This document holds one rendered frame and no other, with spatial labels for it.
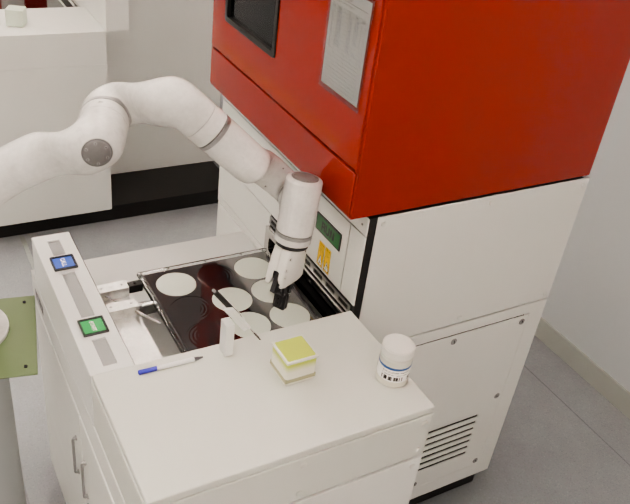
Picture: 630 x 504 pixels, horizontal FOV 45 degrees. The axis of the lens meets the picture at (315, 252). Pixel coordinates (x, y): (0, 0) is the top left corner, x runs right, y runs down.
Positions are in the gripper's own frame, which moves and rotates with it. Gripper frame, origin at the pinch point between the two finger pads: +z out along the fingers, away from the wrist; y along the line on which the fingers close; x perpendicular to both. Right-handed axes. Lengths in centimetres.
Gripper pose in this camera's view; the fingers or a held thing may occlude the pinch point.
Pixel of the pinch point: (280, 300)
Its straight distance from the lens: 182.4
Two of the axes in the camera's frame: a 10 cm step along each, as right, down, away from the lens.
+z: -1.9, 8.8, 4.4
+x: 8.5, 3.6, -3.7
